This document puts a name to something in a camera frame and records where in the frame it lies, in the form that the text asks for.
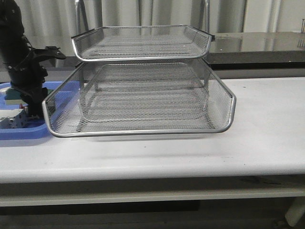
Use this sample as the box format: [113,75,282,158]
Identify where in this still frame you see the green terminal block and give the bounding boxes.
[0,87,53,107]

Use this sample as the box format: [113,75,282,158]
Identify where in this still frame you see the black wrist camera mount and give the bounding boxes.
[13,46,66,71]

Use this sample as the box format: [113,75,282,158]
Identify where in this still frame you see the silver rack frame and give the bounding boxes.
[74,0,211,133]

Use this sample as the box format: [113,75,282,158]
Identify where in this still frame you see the blue plastic tray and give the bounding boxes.
[0,81,80,140]

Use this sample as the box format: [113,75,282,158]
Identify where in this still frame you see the red emergency push button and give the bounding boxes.
[19,104,41,119]

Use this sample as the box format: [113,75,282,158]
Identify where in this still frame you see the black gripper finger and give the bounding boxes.
[26,100,36,117]
[34,95,44,117]

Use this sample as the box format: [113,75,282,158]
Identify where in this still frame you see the grey stone counter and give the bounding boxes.
[0,31,305,71]

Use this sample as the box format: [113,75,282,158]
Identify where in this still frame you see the mesh tray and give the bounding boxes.
[71,25,215,62]
[42,58,236,137]
[78,93,210,125]

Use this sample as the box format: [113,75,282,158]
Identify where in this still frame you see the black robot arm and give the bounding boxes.
[0,0,48,118]

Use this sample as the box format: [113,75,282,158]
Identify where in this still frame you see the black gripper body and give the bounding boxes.
[7,63,48,105]

